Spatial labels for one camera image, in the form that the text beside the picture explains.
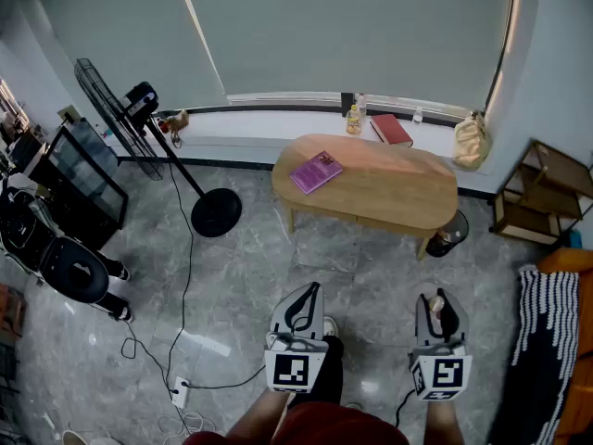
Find yellow-lid clear jar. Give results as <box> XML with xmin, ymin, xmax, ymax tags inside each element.
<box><xmin>345</xmin><ymin>104</ymin><xmax>363</xmax><ymax>136</ymax></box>

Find white power strip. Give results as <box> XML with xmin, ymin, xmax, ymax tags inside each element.
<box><xmin>170</xmin><ymin>375</ymin><xmax>191</xmax><ymax>410</ymax></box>

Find black framed monitor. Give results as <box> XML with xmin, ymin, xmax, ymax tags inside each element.
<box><xmin>43</xmin><ymin>124</ymin><xmax>131</xmax><ymax>250</ymax></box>

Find black white striped cushion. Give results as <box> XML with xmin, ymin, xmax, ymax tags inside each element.
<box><xmin>489</xmin><ymin>264</ymin><xmax>582</xmax><ymax>445</ymax></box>

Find black fan power cable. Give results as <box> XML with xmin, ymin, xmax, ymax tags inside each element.
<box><xmin>120</xmin><ymin>162</ymin><xmax>196</xmax><ymax>394</ymax></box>

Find person's right forearm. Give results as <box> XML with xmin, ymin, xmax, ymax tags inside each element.
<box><xmin>424</xmin><ymin>399</ymin><xmax>465</xmax><ymax>445</ymax></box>

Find narrow grey roller blind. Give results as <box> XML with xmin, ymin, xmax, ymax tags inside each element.
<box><xmin>34</xmin><ymin>0</ymin><xmax>232</xmax><ymax>113</ymax></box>

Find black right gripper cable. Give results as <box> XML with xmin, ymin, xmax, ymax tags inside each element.
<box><xmin>394</xmin><ymin>388</ymin><xmax>416</xmax><ymax>428</ymax></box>

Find beige handbag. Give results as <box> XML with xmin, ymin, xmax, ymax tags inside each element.
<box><xmin>452</xmin><ymin>110</ymin><xmax>493</xmax><ymax>172</ymax></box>

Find small brown pouch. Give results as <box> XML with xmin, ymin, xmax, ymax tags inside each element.
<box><xmin>163</xmin><ymin>108</ymin><xmax>192</xmax><ymax>150</ymax></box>

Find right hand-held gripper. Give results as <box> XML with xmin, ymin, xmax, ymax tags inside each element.
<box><xmin>407</xmin><ymin>287</ymin><xmax>473</xmax><ymax>402</ymax></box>

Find person's black trousers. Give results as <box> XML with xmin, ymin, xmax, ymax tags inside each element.
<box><xmin>296</xmin><ymin>335</ymin><xmax>346</xmax><ymax>407</ymax></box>

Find black waste bin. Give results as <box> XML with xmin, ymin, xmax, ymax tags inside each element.
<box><xmin>425</xmin><ymin>210</ymin><xmax>471</xmax><ymax>259</ymax></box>

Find wooden metal-frame shelf rack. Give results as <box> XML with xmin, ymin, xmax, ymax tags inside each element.
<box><xmin>491</xmin><ymin>139</ymin><xmax>593</xmax><ymax>247</ymax></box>

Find orange sofa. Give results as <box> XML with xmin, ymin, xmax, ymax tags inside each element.
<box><xmin>536</xmin><ymin>247</ymin><xmax>593</xmax><ymax>440</ymax></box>

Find person's left forearm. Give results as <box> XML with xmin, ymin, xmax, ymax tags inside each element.
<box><xmin>225</xmin><ymin>388</ymin><xmax>297</xmax><ymax>440</ymax></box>

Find white coiled cable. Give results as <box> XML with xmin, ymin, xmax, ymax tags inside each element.
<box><xmin>156</xmin><ymin>409</ymin><xmax>219</xmax><ymax>440</ymax></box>

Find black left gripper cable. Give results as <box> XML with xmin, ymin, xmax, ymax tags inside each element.
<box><xmin>183</xmin><ymin>363</ymin><xmax>268</xmax><ymax>391</ymax></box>

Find black standing fan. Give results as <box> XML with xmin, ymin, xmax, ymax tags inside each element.
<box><xmin>73</xmin><ymin>57</ymin><xmax>244</xmax><ymax>239</ymax></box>

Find oval wooden table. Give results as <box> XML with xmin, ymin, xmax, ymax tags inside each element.
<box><xmin>271</xmin><ymin>133</ymin><xmax>460</xmax><ymax>261</ymax></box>

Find red book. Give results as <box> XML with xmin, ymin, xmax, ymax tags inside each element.
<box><xmin>369</xmin><ymin>113</ymin><xmax>415</xmax><ymax>148</ymax></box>

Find person's red shirt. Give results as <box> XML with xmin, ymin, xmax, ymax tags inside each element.
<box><xmin>183</xmin><ymin>400</ymin><xmax>411</xmax><ymax>445</ymax></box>

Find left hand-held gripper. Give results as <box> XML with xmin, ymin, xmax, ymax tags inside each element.
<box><xmin>263</xmin><ymin>281</ymin><xmax>329</xmax><ymax>395</ymax></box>

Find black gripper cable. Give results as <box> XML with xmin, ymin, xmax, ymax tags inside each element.
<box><xmin>183</xmin><ymin>363</ymin><xmax>268</xmax><ymax>391</ymax></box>
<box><xmin>394</xmin><ymin>388</ymin><xmax>416</xmax><ymax>428</ymax></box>

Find purple book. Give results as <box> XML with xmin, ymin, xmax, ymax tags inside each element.
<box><xmin>289</xmin><ymin>150</ymin><xmax>345</xmax><ymax>196</ymax></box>

